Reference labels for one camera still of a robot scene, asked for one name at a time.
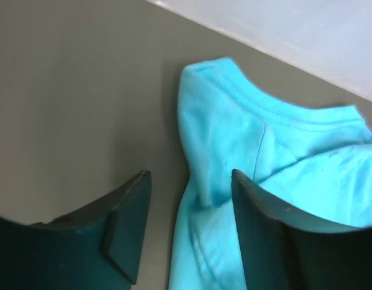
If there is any cyan t shirt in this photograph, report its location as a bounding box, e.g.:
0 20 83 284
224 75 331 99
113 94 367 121
169 58 372 289

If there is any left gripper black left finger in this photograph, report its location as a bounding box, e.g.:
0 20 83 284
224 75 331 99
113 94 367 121
0 170 151 289

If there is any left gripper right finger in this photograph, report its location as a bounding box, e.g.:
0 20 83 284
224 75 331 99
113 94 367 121
231 169 372 289

